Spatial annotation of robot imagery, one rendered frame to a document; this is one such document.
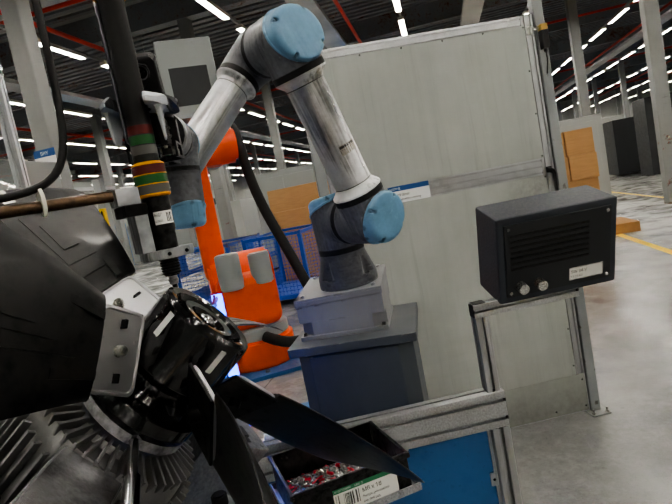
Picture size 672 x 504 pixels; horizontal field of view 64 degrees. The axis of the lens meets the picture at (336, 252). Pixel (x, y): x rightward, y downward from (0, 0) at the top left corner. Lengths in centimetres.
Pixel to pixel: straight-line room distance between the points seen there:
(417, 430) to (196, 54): 392
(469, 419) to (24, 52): 717
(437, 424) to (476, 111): 181
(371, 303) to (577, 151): 754
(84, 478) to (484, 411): 85
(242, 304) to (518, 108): 271
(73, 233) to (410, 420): 77
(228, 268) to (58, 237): 366
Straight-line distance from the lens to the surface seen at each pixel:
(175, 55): 470
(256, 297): 452
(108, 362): 60
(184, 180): 99
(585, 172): 872
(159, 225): 74
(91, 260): 75
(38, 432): 67
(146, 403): 65
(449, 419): 122
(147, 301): 71
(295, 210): 869
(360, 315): 131
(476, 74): 276
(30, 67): 773
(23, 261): 55
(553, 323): 293
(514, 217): 113
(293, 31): 112
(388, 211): 119
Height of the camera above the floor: 134
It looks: 6 degrees down
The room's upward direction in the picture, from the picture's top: 11 degrees counter-clockwise
